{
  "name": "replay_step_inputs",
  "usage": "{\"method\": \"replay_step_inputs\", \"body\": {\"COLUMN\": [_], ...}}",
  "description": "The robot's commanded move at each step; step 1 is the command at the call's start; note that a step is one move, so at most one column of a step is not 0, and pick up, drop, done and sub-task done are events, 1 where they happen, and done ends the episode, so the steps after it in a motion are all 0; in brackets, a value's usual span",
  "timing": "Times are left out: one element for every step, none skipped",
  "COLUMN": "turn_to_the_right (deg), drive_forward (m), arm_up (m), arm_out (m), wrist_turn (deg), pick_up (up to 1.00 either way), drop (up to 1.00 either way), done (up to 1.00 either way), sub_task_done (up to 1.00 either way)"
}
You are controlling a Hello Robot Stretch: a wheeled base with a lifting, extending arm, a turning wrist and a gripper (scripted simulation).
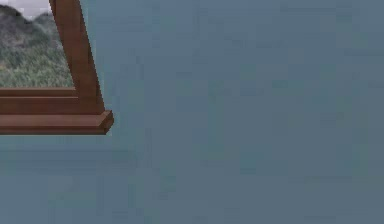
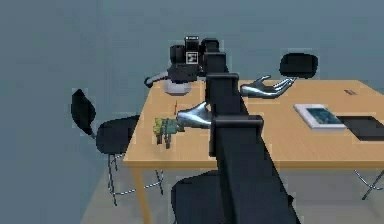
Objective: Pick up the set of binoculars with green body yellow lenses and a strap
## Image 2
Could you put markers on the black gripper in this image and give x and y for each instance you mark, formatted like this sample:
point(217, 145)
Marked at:
point(181, 73)

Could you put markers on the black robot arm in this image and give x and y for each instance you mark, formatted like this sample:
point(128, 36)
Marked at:
point(240, 166)

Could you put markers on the pale grey round dish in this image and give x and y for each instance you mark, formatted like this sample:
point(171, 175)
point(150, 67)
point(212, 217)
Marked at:
point(176, 88)

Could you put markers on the thin red pencil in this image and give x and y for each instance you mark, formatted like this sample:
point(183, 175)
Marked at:
point(176, 107)

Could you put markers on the silver hand sculpture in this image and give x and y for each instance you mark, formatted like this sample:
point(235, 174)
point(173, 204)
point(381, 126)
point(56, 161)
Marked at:
point(195, 116)
point(263, 90)

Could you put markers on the light wooden table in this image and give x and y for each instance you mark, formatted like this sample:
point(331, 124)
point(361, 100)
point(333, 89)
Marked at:
point(300, 143)

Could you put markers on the white book with dark cover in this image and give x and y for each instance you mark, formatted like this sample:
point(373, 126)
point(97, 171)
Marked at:
point(318, 116)

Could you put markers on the black flat laptop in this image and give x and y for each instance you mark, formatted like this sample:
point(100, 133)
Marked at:
point(365, 128)

